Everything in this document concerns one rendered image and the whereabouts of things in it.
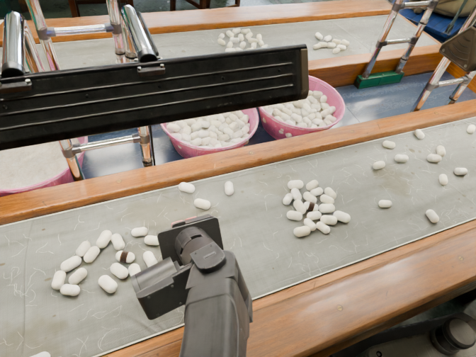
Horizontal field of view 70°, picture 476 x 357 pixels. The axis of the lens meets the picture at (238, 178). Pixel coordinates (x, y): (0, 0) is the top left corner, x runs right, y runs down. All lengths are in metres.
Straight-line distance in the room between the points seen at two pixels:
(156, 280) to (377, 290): 0.42
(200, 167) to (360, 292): 0.42
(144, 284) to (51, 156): 0.51
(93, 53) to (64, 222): 0.64
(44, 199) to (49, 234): 0.07
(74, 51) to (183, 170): 0.63
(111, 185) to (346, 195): 0.53
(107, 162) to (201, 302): 0.64
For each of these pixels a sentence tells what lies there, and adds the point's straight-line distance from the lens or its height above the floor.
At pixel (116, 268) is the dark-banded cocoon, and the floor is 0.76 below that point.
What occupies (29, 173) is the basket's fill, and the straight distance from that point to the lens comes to 0.90.
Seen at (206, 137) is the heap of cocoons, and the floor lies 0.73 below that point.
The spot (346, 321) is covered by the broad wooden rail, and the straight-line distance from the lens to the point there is 0.67.
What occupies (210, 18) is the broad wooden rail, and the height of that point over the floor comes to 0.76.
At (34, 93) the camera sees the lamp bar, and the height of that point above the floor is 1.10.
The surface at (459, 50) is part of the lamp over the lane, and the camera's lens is 0.81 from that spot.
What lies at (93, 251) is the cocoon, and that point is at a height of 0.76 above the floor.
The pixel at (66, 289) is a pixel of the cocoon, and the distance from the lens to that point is 0.68.
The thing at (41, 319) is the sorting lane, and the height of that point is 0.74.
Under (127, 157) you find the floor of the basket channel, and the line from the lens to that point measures 0.94.
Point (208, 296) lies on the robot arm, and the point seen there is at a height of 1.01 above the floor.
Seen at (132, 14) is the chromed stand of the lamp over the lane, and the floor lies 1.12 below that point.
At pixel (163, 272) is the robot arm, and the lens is 0.47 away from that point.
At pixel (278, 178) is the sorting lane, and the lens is 0.82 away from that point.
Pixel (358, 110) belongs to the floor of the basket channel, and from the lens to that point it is 1.23.
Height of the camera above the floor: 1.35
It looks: 49 degrees down
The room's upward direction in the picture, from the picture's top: 10 degrees clockwise
